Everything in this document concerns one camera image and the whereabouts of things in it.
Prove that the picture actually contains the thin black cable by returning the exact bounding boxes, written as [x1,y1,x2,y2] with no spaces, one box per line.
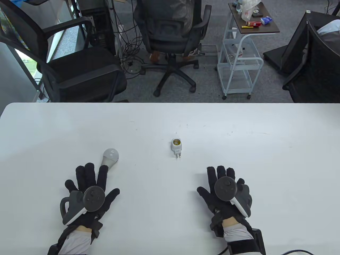
[280,249,318,255]

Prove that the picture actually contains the white rolling cart brown top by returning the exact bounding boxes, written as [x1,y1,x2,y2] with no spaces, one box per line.
[217,1,281,100]

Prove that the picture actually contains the person's right forearm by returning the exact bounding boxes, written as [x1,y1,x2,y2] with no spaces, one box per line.
[223,216,255,242]

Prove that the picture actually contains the person's right hand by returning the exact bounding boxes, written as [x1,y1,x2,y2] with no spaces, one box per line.
[197,166,252,223]

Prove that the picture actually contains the white light bulb socket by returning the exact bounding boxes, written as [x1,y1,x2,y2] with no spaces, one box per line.
[171,138,183,159]

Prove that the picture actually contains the silver metal frame post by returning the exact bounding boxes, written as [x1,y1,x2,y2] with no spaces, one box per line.
[106,0,125,63]

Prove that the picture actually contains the grey white handheld controller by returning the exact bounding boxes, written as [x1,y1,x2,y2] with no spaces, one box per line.
[60,186,106,226]
[214,176,252,218]

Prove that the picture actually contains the black high-back office chair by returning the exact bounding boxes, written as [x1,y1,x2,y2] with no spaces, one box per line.
[282,20,340,103]

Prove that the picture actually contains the white light bulb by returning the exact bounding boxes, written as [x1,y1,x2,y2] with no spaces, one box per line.
[101,148,119,169]

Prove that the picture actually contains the black mesh armchair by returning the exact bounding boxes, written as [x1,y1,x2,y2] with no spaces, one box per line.
[0,0,128,103]

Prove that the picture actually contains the tangle of black cables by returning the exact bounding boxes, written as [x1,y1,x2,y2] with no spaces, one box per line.
[114,24,149,80]

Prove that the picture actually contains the black computer tower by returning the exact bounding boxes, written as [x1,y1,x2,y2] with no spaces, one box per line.
[78,0,117,56]

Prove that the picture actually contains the person's left forearm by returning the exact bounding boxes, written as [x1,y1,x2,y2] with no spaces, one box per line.
[57,225,93,255]

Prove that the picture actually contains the white plastic bag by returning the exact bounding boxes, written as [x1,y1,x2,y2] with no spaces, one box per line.
[236,0,262,21]

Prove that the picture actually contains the black swivel office chair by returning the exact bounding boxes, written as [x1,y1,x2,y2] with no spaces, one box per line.
[134,0,212,96]

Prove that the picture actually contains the person's left hand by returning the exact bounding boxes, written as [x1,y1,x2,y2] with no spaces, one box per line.
[65,163,120,232]

